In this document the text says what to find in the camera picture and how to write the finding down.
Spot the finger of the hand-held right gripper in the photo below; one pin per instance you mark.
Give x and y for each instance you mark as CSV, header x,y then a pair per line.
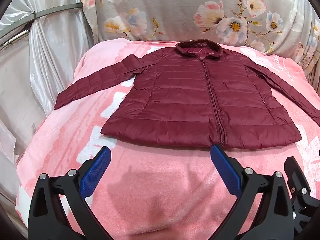
x,y
298,177

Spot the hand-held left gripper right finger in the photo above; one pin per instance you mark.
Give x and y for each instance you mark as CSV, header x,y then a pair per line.
x,y
225,171

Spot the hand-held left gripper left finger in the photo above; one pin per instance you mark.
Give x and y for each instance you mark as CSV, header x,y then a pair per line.
x,y
96,172

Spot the maroon puffer jacket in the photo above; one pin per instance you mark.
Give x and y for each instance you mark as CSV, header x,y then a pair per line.
x,y
180,100

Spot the pink fleece blanket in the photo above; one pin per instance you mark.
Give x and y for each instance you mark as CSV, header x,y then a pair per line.
x,y
155,192

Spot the white satin curtain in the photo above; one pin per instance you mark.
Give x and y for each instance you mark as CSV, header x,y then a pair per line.
x,y
55,55

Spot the grey floral bed sheet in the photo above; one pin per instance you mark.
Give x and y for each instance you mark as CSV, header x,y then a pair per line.
x,y
175,12

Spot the grey curved curtain rail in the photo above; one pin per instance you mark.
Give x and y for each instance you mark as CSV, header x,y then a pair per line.
x,y
50,11

